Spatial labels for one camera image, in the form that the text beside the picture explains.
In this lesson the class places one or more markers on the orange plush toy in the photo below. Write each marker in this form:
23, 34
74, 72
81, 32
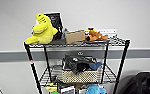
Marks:
96, 35

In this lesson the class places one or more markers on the black framed picture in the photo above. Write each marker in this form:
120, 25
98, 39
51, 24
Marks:
56, 21

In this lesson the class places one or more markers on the black bag with grey print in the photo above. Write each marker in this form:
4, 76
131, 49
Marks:
78, 63

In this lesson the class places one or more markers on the dark blue item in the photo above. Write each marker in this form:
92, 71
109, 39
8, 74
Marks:
97, 65

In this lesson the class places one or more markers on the grey printed book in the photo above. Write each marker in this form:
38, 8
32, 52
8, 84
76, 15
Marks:
68, 90

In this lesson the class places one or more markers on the blue plush toy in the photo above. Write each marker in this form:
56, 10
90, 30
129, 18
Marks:
95, 89

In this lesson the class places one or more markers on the flat white box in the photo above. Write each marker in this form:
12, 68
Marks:
109, 32

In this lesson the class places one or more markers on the yellow plush toy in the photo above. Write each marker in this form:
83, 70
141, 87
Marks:
42, 31

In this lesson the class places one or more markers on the brown cardboard box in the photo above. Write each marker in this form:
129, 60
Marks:
75, 36

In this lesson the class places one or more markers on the small wall socket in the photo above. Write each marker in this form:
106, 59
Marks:
80, 53

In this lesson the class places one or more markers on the black office chair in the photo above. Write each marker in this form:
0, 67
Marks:
141, 83

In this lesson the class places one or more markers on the long grey wall band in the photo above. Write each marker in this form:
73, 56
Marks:
7, 55

